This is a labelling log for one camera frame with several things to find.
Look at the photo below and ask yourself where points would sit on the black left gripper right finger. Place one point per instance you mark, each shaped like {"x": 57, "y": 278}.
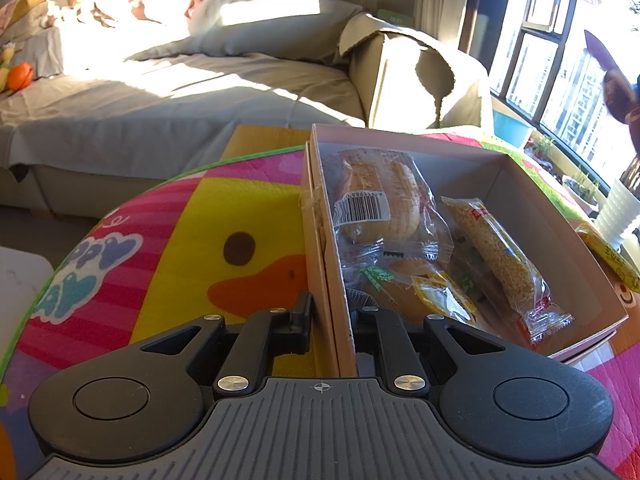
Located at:
{"x": 495, "y": 397}

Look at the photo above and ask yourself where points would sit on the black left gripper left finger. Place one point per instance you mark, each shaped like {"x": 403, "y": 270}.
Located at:
{"x": 143, "y": 400}

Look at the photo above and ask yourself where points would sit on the sesame stick snack packet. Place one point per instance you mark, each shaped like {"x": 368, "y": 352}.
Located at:
{"x": 526, "y": 291}

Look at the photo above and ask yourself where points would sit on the yellow snack packet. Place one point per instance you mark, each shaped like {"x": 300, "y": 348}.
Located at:
{"x": 441, "y": 295}

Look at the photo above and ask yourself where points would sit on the orange bun green label packet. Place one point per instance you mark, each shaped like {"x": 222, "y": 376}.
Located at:
{"x": 389, "y": 283}

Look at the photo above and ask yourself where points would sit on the pink cardboard box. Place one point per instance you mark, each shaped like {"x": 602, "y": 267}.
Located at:
{"x": 455, "y": 165}

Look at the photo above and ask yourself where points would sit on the bread bun clear packet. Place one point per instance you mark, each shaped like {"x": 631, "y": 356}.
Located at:
{"x": 381, "y": 206}

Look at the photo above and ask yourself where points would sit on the dark gloved right hand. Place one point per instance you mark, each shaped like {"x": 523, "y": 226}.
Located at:
{"x": 620, "y": 96}

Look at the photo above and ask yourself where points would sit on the colourful cartoon play mat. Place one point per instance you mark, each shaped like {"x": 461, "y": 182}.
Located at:
{"x": 227, "y": 239}

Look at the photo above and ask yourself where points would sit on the white ribbed flower pot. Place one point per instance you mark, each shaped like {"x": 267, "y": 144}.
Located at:
{"x": 619, "y": 216}

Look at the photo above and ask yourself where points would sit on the potted green plant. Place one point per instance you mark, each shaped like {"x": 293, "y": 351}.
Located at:
{"x": 583, "y": 190}

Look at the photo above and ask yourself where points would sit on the teal plastic bucket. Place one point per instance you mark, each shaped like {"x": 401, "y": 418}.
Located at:
{"x": 511, "y": 130}

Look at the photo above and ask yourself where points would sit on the beige sofa bed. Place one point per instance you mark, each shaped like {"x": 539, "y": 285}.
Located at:
{"x": 79, "y": 143}

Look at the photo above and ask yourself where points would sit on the torn cardboard box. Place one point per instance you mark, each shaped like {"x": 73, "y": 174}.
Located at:
{"x": 410, "y": 82}

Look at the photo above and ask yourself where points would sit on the orange ball toy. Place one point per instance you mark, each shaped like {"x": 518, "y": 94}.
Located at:
{"x": 20, "y": 77}

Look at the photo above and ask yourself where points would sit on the yellow plush toy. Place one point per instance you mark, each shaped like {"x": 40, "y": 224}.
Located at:
{"x": 7, "y": 53}

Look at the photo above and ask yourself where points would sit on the grey pillow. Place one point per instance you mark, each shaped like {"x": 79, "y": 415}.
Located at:
{"x": 296, "y": 30}

